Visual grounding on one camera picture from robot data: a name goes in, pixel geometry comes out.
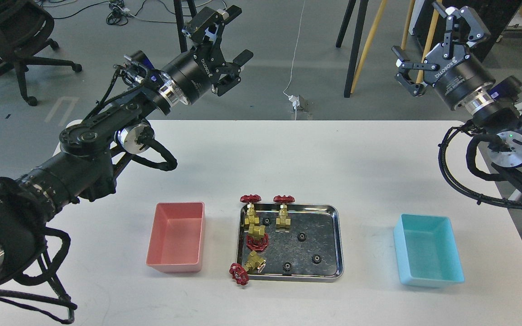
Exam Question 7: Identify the black floor cables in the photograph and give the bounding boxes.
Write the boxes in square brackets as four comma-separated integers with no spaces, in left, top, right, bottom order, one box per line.
[34,0,228,27]

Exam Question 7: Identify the stainless steel tray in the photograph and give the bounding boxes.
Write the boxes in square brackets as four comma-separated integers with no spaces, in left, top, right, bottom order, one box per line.
[249,202,343,282]

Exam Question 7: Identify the brass valve top right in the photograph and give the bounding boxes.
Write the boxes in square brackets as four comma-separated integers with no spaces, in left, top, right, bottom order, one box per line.
[273,195,295,231]

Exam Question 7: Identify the black office chair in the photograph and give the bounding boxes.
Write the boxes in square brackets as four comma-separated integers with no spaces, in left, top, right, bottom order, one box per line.
[0,0,82,106]

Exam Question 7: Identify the blue plastic box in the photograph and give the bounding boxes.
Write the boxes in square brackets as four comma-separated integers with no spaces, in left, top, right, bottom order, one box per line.
[393,213,465,288]

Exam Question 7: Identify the white power adapter with cable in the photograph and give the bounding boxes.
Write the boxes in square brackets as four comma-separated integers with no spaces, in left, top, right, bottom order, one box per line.
[282,0,306,120]

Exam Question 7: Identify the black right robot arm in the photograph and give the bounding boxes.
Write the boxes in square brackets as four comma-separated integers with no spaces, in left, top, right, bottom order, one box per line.
[393,1,522,210]

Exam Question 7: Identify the pink plastic box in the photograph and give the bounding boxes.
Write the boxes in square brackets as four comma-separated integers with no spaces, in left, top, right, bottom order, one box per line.
[145,201,205,273]

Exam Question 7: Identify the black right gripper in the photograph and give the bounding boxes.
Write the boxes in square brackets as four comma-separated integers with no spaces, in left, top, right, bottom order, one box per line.
[391,1,495,110]

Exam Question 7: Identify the brass valve bottom left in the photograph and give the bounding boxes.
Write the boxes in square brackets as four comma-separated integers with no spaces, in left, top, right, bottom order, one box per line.
[229,250,266,286]

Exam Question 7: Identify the brass valve red wheel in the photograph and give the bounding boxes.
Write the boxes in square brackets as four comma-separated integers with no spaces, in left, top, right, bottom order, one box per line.
[246,224,269,252]

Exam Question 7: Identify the black equipment case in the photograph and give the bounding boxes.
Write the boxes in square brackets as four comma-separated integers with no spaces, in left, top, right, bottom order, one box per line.
[409,0,522,62]

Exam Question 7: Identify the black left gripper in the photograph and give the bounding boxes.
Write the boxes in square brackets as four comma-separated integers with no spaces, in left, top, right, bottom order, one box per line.
[161,6,254,106]

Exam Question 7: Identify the black and wooden easel legs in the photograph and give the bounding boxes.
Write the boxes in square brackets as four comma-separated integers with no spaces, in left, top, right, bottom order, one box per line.
[335,0,439,98]

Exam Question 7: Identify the small black gear bottom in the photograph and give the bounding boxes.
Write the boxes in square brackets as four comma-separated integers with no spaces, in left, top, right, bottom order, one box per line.
[282,262,292,273]

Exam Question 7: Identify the brass valve top left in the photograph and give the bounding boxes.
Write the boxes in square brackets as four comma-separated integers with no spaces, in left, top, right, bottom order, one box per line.
[240,194,261,230]

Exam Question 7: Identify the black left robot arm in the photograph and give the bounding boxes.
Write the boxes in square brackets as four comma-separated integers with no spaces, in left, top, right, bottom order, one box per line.
[0,5,253,324]

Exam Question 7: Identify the black tripod leg left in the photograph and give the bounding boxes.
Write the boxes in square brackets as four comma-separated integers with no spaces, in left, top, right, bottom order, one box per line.
[173,0,197,53]

